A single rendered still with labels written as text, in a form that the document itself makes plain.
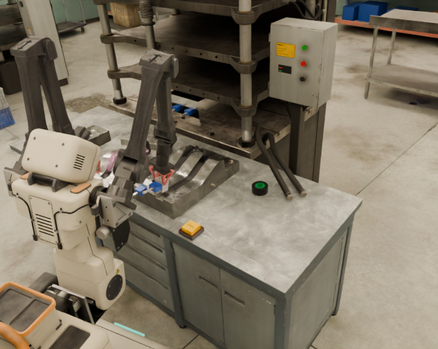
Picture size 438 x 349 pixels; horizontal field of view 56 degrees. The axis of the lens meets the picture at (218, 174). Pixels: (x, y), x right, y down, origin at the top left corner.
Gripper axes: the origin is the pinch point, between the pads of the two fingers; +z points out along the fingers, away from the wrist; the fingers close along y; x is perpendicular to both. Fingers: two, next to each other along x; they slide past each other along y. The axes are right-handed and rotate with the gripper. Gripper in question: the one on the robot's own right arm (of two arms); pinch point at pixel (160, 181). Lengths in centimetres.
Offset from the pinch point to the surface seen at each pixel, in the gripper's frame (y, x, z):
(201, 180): -6.7, -20.9, 4.4
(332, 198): -60, -55, 2
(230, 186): -14.7, -35.8, 10.1
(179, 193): -6.0, -6.9, 6.4
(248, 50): 9, -67, -48
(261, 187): -30.0, -39.3, 4.1
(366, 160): -26, -239, 59
